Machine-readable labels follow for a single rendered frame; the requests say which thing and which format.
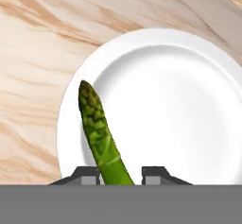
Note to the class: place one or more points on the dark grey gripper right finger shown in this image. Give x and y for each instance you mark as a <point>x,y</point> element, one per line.
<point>154,173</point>

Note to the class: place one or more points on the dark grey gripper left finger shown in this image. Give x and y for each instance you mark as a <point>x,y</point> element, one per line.
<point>85,173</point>

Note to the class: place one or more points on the green asparagus spear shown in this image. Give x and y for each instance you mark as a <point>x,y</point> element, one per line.
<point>99,133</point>

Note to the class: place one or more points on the white round plate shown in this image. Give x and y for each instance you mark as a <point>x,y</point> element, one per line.
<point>170,108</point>

